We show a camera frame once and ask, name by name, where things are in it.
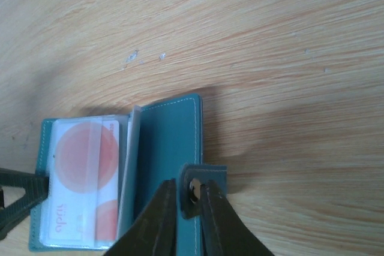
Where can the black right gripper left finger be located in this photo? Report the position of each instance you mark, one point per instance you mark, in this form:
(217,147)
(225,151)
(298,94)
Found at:
(154,231)

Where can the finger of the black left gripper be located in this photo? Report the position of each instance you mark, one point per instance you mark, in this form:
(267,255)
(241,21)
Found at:
(20,192)

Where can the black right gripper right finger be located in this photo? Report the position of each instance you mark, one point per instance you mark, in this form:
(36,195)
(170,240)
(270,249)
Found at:
(223,231)

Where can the white card orange circles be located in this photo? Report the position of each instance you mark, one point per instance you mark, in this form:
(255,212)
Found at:
(82,207)

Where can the teal leather card holder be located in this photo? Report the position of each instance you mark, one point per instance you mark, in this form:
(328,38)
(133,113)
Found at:
(159,140)

